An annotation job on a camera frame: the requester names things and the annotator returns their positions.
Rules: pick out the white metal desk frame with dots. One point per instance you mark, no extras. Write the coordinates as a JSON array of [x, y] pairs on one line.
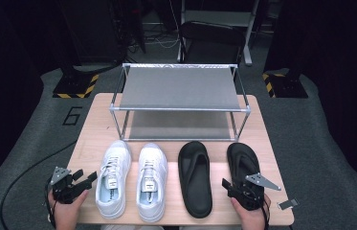
[[217, 17]]

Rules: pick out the black slipper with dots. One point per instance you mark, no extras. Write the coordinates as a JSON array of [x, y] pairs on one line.
[[241, 156], [195, 198]]

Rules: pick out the dark curtain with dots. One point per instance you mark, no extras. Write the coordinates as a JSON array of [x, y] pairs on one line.
[[342, 64], [4, 80]]

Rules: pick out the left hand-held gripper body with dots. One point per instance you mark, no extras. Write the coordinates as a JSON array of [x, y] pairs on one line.
[[66, 190]]

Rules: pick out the person's light trousers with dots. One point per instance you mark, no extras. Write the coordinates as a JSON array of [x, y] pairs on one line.
[[128, 227]]

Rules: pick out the black stand base striped edge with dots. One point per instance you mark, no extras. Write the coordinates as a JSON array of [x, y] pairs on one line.
[[289, 87], [72, 84]]

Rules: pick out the black chair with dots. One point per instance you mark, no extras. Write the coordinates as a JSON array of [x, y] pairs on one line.
[[211, 32]]

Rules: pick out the person's right hand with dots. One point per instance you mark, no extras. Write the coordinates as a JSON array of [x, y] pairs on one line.
[[252, 218]]

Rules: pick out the white sneaker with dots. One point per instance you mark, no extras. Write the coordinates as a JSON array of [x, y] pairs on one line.
[[117, 151], [152, 153]]

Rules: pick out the person's left hand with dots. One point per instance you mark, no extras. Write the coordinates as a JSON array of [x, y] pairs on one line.
[[66, 212]]

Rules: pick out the grey tape strip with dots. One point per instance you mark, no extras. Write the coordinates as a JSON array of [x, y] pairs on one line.
[[287, 204]]

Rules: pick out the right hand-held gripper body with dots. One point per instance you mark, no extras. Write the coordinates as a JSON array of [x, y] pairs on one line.
[[249, 196]]

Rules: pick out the metal shoe rack grey shelves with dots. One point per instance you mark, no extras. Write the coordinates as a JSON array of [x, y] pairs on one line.
[[179, 89]]

